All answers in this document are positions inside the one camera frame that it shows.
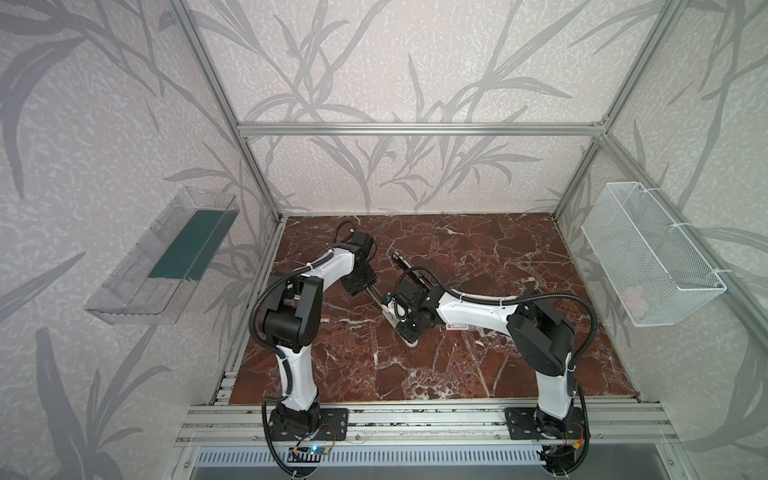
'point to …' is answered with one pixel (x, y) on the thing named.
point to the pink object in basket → (635, 301)
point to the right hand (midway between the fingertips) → (403, 321)
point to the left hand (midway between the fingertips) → (371, 275)
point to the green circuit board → (308, 449)
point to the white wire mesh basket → (657, 273)
